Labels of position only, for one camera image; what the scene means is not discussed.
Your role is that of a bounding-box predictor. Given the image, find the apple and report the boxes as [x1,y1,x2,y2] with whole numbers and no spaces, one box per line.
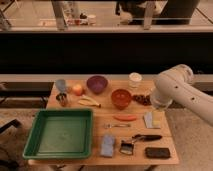
[72,84,84,96]

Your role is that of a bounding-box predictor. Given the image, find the blue-grey cup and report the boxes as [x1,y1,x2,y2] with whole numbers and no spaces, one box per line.
[55,79,67,93]

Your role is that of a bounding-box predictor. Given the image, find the red bowl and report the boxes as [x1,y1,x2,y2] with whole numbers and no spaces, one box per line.
[111,89,132,110]

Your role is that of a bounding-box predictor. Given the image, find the banana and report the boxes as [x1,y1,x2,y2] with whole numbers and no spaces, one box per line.
[78,95,101,107]

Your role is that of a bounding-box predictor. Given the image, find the blue yellow sponge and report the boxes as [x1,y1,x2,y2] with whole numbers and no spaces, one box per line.
[143,110,161,129]

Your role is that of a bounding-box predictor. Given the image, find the metal fork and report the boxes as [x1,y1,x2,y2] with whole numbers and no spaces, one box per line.
[104,124,131,129]

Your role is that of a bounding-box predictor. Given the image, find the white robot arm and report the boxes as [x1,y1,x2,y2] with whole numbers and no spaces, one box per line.
[150,64,213,126]

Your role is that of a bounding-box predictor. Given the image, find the green plastic tray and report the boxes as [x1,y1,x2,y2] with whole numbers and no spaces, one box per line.
[23,109,93,160]

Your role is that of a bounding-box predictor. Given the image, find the black-handled tool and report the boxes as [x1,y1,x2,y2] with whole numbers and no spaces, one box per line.
[132,134,162,142]

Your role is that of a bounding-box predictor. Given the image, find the black eraser block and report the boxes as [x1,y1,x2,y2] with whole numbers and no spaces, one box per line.
[145,147,171,159]

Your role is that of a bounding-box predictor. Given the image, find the purple bowl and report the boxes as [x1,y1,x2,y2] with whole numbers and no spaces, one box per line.
[86,75,108,94]

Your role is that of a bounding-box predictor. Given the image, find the red pepper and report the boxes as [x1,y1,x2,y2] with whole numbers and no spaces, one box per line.
[113,115,137,122]

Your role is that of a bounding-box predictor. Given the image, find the blue cloth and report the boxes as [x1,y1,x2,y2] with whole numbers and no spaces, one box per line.
[100,134,115,157]

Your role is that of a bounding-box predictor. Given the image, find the small metal cup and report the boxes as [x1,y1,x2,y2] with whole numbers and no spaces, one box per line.
[56,93,68,107]

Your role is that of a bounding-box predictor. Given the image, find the white cup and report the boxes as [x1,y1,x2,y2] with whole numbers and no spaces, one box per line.
[129,72,142,88]

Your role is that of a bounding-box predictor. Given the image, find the dark red grapes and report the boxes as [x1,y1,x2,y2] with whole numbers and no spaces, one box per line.
[132,95,151,106]

